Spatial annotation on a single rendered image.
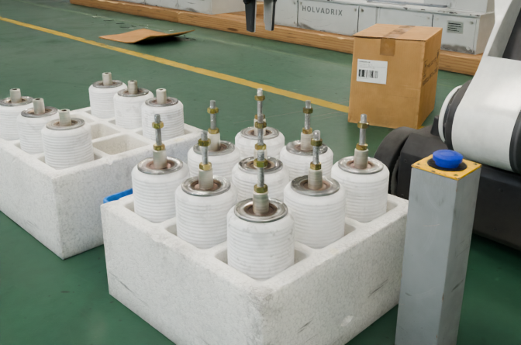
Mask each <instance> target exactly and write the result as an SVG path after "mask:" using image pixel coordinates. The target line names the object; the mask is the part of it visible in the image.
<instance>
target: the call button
mask: <svg viewBox="0 0 521 345"><path fill-rule="evenodd" d="M433 160H434V161H435V164H436V165H437V166H439V167H445V168H456V167H458V166H459V164H461V163H462V162H463V155H462V154H460V153H458V152H457V151H454V150H437V151H435V152H434V153H433Z"/></svg>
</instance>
